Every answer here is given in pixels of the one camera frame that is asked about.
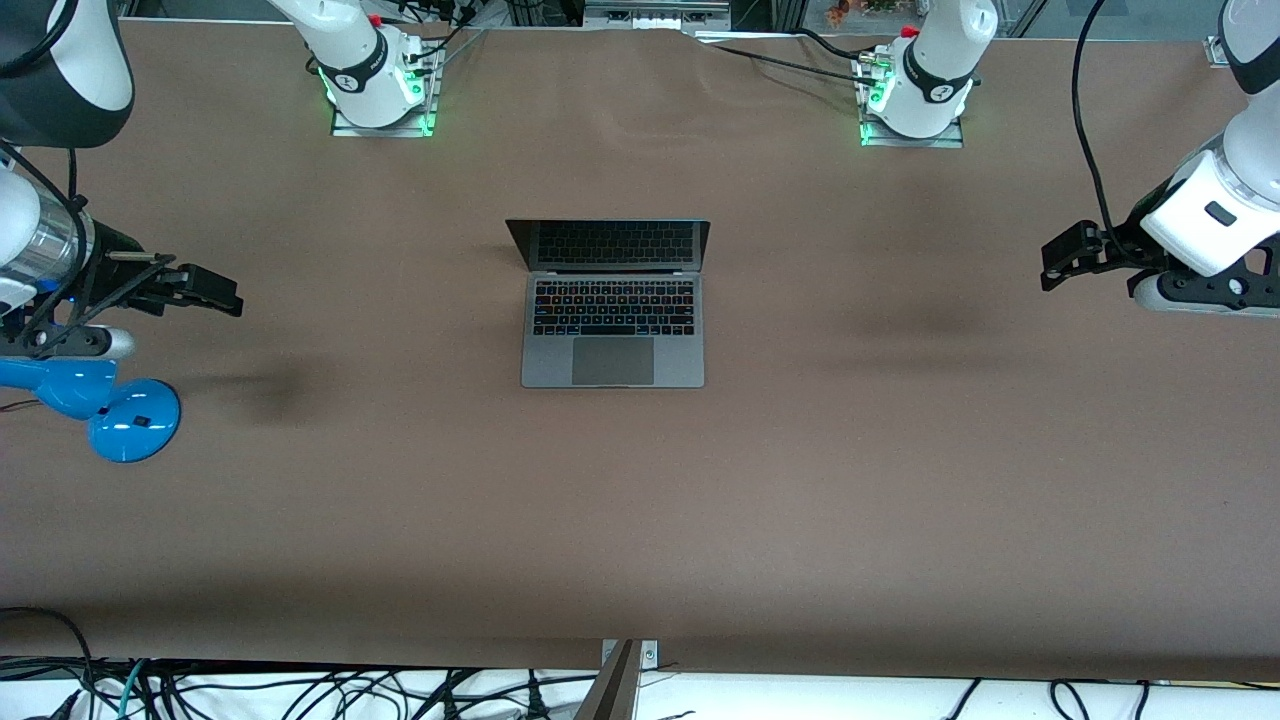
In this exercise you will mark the grey power strip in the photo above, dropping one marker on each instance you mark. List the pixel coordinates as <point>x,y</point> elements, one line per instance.
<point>650,15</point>

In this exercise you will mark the dark metal beam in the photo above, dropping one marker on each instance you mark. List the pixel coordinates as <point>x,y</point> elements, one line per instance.
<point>612,695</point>

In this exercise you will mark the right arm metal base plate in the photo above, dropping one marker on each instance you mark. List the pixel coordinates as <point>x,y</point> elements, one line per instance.
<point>428,90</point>

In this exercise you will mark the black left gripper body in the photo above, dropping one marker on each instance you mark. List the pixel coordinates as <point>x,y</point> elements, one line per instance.
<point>1120,246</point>

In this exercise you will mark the orange background item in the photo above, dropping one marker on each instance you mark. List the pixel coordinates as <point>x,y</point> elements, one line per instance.
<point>838,10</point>

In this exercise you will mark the brown table cover sheet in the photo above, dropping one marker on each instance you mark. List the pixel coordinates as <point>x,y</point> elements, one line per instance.
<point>900,500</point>

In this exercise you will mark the aluminium frame profile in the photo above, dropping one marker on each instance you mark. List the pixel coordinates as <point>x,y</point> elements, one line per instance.
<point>1215,50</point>

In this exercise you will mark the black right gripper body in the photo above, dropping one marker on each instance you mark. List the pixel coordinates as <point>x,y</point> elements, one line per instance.
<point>112,262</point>

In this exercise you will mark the white sheet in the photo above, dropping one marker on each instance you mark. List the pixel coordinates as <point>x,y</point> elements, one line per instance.
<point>800,700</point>

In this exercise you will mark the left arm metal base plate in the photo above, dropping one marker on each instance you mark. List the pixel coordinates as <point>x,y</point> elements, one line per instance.
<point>900,142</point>

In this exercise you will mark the grey laptop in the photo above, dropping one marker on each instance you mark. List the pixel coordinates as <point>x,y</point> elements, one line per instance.
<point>612,360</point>

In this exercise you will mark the blue desk lamp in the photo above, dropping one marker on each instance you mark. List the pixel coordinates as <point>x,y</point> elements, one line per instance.
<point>130,425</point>

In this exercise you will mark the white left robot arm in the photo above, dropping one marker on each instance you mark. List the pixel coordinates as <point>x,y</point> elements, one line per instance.
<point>930,70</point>

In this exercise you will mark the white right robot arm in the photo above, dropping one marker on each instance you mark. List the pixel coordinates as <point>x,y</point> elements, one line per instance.
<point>365,75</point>

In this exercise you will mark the small metal bracket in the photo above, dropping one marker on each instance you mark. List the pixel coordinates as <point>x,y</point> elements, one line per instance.
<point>650,655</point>

